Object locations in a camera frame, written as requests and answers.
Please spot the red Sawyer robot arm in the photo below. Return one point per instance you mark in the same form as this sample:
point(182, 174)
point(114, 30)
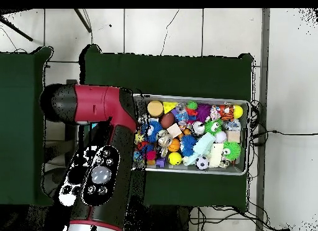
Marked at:
point(102, 104)

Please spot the clear mesh bin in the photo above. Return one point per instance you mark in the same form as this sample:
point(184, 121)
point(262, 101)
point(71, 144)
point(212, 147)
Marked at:
point(189, 98)

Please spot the brown toy football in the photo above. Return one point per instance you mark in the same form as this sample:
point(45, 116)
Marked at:
point(167, 120)

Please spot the blue fuzzy monster toy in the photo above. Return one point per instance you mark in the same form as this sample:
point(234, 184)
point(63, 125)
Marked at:
point(153, 131)

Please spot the yellow cheese wedge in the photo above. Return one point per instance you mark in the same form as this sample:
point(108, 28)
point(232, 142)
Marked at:
point(170, 106)

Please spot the yellow ball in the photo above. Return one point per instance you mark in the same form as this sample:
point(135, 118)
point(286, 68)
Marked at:
point(175, 158)

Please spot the purple spiky ball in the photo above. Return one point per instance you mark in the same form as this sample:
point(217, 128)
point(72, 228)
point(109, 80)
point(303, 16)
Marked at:
point(203, 112)

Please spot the mint green knit cloth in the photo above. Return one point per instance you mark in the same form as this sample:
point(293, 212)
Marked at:
point(201, 145)

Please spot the dark green tablecloth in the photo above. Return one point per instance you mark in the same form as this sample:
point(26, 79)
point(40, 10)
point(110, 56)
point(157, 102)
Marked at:
point(169, 72)

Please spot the black and white soccer ball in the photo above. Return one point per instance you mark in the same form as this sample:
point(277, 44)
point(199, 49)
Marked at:
point(202, 163)

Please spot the cream knit cloth roll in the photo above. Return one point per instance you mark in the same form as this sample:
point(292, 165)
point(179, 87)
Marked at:
point(216, 154)

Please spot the orange tiger plush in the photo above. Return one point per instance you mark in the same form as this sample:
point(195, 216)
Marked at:
point(226, 112)

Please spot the green spiky ball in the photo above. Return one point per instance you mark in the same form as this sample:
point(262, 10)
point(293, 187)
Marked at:
point(231, 150)

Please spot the black upright bar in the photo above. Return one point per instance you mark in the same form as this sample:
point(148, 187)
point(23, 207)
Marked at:
point(72, 82)

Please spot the black tripod leg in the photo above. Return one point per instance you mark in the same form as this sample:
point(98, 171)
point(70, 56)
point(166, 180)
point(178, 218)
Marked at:
point(17, 30)
point(83, 20)

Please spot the green covered side table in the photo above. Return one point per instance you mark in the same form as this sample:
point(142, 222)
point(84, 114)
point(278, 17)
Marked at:
point(20, 82)

